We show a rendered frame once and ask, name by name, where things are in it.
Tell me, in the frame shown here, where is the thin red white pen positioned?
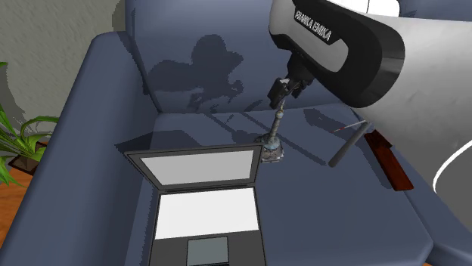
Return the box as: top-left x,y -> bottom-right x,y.
333,119 -> 367,133

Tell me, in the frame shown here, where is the black open laptop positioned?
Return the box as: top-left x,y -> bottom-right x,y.
124,143 -> 268,266

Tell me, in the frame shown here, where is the grey cylindrical stick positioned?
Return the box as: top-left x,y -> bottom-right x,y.
328,122 -> 371,169

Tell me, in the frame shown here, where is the grey tower figurine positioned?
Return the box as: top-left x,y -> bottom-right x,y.
253,101 -> 285,164

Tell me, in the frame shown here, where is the green potted plant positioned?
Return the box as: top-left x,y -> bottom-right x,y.
0,61 -> 60,187

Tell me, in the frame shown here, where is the blue grey sofa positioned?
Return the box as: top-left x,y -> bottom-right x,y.
0,0 -> 472,266

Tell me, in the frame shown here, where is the dark red wooden block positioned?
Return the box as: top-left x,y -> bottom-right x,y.
363,129 -> 415,192

